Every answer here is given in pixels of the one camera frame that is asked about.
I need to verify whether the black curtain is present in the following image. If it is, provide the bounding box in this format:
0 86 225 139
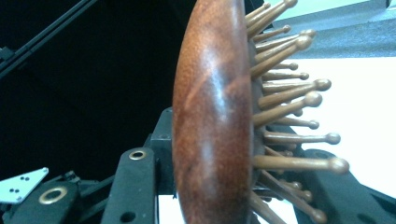
0 0 195 183

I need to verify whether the black metal stand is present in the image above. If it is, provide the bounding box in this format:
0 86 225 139
0 0 94 79

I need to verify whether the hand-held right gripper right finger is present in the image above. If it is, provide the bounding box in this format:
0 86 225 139
293 148 396 224

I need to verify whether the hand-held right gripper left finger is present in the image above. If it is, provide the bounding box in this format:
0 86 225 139
101 106 174 224

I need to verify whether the wooden hairbrush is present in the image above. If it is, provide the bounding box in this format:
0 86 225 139
172 0 350 224

